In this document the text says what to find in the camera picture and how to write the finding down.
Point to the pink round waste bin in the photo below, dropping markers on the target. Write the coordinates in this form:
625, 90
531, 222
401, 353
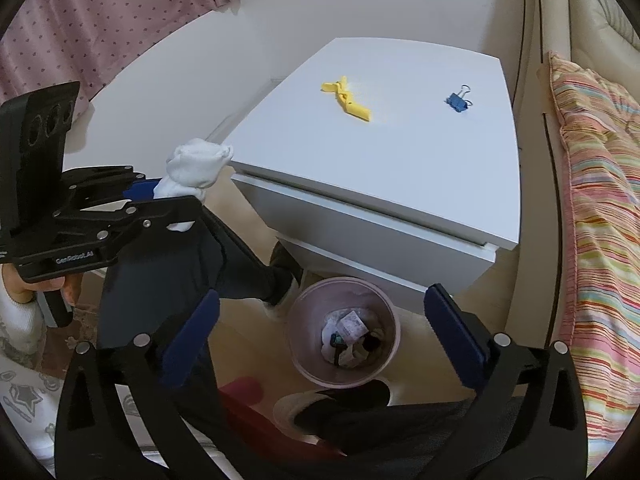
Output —
305, 350

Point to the teal wrapper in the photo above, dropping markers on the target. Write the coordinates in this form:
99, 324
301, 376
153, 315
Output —
339, 341

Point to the pink dotted curtain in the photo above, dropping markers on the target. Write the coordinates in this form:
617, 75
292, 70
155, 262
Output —
100, 25

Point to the person's leg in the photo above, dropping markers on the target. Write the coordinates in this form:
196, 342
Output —
200, 270
400, 430

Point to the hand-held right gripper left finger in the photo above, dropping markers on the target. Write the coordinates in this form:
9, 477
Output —
192, 340

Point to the person's left leg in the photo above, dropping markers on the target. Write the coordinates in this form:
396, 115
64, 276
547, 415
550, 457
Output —
200, 270

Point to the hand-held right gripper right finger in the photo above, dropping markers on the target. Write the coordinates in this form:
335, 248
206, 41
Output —
455, 337

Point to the person's left hand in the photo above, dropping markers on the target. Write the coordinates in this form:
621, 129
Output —
22, 291

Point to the white slipper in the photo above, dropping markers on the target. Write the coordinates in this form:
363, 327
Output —
290, 410
280, 305

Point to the white cloth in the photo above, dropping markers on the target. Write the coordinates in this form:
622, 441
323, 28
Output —
197, 165

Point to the white nightstand deep drawer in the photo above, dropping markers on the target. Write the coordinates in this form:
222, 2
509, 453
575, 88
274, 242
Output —
350, 267

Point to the blue binder clip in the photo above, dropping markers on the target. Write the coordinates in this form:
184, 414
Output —
457, 101

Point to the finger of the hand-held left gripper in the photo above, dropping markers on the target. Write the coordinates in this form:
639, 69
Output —
160, 212
142, 190

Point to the person's right leg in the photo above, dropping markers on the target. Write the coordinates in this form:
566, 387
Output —
400, 430

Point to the white nightstand shallow drawer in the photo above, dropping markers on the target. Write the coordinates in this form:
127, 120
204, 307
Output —
375, 220

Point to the white star-print garment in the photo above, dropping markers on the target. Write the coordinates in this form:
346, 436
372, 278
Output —
30, 395

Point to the pastel striped quilt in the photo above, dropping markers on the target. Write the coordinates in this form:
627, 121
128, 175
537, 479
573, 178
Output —
600, 220

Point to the white printed paper slip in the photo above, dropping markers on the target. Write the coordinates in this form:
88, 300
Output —
354, 325

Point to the white nightstand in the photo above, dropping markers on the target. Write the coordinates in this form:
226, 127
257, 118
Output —
400, 160

